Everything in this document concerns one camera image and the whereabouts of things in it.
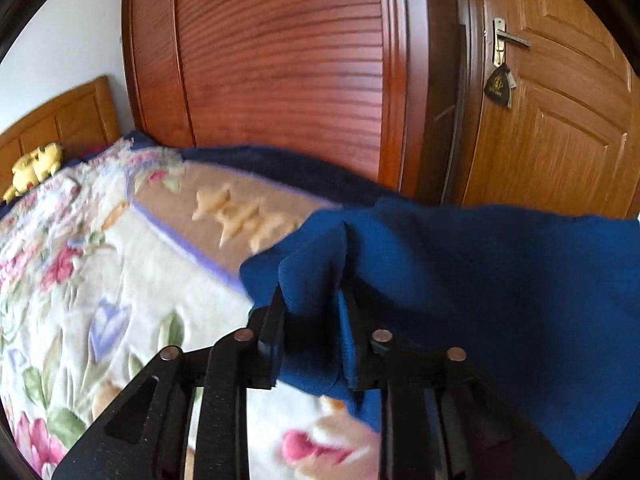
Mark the floral blanket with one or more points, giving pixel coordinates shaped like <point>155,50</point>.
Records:
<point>150,270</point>

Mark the wooden door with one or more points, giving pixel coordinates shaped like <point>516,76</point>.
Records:
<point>560,135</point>

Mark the dark key tag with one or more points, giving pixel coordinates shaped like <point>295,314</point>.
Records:
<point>497,85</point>

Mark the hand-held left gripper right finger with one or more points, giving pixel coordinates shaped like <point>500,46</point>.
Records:
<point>347,340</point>

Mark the wooden bed headboard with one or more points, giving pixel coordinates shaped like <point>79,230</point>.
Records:
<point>65,120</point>

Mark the yellow plush toy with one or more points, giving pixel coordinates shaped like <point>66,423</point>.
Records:
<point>30,167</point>

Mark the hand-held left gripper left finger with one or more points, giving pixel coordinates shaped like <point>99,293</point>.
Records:
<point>270,330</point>

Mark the blue suit jacket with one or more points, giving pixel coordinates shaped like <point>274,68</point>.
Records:
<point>475,285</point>

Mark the wooden slatted wardrobe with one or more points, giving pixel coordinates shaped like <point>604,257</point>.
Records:
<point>300,60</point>

